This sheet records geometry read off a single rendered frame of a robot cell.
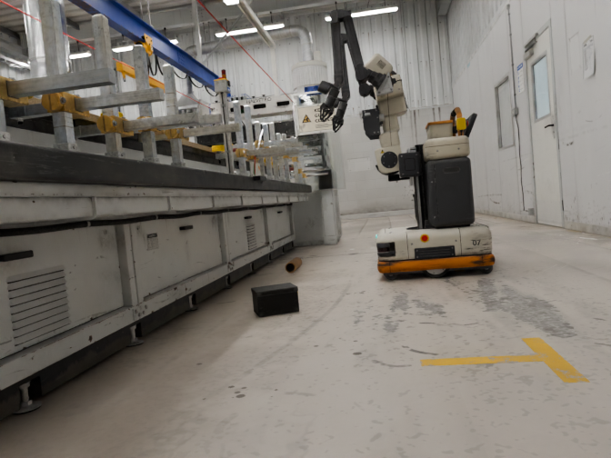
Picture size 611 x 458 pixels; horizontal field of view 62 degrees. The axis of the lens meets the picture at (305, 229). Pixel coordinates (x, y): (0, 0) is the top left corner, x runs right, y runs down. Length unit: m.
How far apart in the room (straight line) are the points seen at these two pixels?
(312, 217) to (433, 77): 7.17
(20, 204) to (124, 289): 0.90
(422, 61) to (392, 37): 0.88
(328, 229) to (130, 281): 3.93
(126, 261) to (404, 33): 11.08
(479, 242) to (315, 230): 3.20
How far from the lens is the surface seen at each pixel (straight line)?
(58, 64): 1.51
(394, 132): 3.22
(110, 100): 1.47
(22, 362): 1.63
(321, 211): 5.82
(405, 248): 3.02
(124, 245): 2.12
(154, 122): 1.68
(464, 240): 3.04
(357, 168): 12.12
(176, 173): 2.02
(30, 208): 1.35
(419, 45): 12.63
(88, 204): 1.55
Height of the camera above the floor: 0.51
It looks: 3 degrees down
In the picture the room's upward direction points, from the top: 5 degrees counter-clockwise
